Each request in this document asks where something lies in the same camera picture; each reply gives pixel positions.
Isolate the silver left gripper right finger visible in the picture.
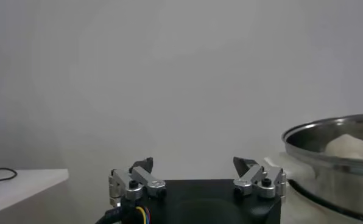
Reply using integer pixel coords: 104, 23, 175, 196
232, 156, 287, 203

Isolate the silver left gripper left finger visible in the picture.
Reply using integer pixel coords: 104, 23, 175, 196
107, 157, 167, 208

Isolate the white steamed baozi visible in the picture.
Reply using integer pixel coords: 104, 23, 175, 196
324, 133, 363, 161

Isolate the stainless steel steamer basket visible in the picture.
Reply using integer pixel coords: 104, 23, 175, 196
265, 113, 363, 220

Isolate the white electric cooker base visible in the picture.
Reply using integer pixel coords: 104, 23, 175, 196
280, 179, 363, 224

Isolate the white side table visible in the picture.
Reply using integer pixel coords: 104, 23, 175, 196
0, 169, 69, 217

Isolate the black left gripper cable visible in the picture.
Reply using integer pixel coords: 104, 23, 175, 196
94, 205, 150, 224

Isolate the black looped cable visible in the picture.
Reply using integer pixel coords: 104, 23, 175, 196
0, 167, 18, 186

